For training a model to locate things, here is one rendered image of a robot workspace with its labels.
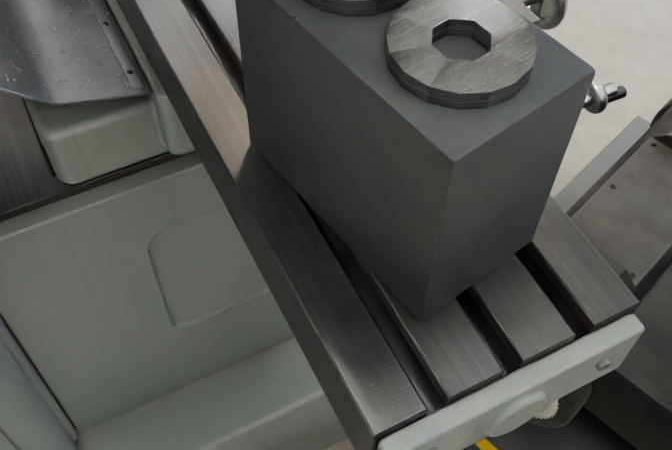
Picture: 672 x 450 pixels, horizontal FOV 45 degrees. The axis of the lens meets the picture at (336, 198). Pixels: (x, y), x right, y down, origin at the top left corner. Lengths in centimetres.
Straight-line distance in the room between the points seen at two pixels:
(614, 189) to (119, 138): 68
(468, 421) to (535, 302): 10
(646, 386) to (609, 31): 146
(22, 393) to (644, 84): 169
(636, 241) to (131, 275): 68
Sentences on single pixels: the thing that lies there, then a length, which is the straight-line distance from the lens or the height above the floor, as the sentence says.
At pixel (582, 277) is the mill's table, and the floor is 97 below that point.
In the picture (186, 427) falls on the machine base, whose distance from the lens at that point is 140.
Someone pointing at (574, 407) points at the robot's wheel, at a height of 53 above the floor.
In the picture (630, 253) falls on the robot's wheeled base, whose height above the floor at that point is 59.
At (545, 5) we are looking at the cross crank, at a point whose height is 66.
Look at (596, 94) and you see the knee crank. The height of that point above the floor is 57.
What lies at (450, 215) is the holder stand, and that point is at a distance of 49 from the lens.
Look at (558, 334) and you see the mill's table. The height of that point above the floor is 97.
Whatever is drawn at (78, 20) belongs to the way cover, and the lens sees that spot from 94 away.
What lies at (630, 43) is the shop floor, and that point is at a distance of 237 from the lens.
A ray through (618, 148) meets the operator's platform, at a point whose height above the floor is 40.
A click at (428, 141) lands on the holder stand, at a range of 45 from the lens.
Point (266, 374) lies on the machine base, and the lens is 142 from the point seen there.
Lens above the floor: 149
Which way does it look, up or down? 53 degrees down
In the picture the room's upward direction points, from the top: 2 degrees clockwise
